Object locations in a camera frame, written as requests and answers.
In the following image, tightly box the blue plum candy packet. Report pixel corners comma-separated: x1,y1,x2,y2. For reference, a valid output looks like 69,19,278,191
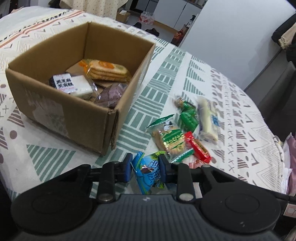
132,151,166,194

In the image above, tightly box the orange red snack packet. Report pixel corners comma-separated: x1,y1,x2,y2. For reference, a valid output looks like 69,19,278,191
189,156,205,169

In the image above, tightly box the red sesame candy packet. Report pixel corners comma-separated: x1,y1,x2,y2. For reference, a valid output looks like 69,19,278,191
184,132,212,164

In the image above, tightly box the orange biscuit packet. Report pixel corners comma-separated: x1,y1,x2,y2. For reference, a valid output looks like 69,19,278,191
78,59,132,82

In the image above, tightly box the green white cookie packet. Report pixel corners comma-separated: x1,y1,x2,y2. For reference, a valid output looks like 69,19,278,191
146,114,194,163

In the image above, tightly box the dark green candy packet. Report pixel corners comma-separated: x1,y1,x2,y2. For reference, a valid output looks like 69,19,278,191
180,101,199,132

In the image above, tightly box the white blue cake bar packet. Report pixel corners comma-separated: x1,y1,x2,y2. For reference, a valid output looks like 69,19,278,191
197,97,221,145

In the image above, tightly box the brown nut candy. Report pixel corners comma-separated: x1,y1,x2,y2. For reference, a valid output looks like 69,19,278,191
174,97,185,109

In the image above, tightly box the brown purple snack packet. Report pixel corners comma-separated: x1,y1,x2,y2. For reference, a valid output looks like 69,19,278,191
94,83,128,109

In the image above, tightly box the patterned bed sheet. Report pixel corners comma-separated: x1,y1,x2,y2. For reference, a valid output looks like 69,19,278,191
1,6,289,199

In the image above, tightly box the black sesame cake packet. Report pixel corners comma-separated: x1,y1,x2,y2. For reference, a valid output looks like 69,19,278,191
48,73,97,100

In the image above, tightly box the pink cloth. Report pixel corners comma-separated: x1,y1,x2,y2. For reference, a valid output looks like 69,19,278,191
283,133,295,197

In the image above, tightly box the dark chair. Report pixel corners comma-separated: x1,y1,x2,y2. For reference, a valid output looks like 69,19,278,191
245,15,295,141

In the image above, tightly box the red fire extinguisher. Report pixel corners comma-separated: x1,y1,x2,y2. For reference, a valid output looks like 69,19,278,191
171,15,196,46

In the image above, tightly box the black shoe right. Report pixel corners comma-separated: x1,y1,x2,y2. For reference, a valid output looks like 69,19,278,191
145,28,159,37

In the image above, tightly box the black shoe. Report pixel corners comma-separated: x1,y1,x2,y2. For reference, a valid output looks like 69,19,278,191
145,28,159,37
133,22,142,29

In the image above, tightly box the black shoe left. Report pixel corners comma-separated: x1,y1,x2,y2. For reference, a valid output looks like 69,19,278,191
133,22,142,29

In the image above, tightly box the small cardboard box on floor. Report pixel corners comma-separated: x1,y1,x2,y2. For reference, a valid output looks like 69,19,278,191
116,9,130,23

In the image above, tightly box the pack of water bottles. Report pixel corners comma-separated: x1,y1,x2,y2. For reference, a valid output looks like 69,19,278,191
139,11,154,25

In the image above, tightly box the white cabinet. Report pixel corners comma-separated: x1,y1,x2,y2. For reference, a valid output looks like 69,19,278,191
154,0,206,31

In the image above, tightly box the dotted tablecloth round table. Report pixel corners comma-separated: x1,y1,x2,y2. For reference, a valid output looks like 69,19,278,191
60,0,128,19

